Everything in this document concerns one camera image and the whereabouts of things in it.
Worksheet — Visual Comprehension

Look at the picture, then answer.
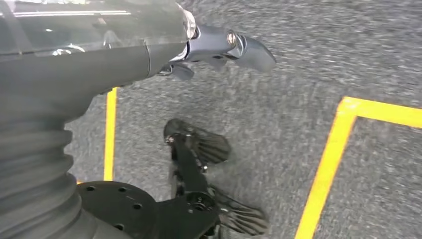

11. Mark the black ribbed robot foot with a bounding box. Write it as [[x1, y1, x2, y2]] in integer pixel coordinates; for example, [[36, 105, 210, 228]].
[[209, 187, 270, 237], [163, 118, 232, 166]]

